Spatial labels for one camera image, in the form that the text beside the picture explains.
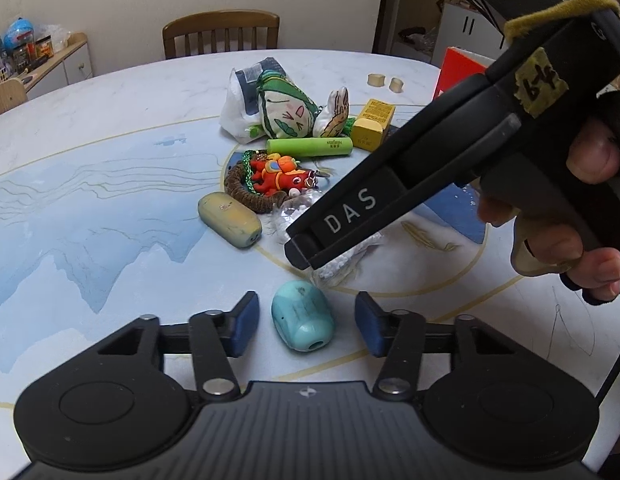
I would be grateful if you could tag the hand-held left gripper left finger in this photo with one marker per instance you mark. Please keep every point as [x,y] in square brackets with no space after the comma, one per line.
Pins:
[242,325]

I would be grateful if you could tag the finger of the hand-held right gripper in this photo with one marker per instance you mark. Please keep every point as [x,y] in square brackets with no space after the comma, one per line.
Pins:
[297,252]
[340,255]

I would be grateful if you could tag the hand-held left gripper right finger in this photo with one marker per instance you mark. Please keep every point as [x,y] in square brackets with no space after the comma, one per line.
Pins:
[367,325]

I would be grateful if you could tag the bag of white beads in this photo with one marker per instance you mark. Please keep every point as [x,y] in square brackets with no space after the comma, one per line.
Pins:
[290,215]

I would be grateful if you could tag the teal egg-shaped pencil sharpener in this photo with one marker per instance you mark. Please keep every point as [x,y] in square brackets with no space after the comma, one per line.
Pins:
[300,315]

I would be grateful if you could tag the yellow cardboard box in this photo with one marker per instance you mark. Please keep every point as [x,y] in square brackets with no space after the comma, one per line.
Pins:
[372,122]

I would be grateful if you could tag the yellow capsule-shaped case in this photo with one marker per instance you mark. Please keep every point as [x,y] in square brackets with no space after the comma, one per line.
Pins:
[227,217]

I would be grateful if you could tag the red and white cardboard box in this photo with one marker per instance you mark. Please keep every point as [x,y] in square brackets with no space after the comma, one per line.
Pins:
[460,72]

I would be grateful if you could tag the green highlighter pen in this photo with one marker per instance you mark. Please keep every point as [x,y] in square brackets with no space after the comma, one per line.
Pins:
[310,147]

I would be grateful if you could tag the person's right hand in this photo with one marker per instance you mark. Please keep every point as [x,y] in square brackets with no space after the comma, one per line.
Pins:
[590,155]

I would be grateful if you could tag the white cabinet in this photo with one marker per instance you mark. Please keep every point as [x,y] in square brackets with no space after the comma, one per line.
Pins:
[470,30]

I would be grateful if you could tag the green and white zongzi plush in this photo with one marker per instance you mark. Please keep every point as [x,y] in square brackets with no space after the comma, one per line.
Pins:
[285,105]

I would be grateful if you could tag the white plastic bag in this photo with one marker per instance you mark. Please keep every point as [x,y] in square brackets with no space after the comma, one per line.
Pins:
[237,110]

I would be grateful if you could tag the wooden chair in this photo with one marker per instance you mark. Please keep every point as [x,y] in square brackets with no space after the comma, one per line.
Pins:
[220,32]
[7,100]

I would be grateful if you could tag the white sideboard with wooden top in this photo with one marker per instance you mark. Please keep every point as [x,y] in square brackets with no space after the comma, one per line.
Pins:
[60,70]

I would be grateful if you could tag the blue globe toy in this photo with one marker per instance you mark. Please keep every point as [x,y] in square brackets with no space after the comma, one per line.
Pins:
[20,34]

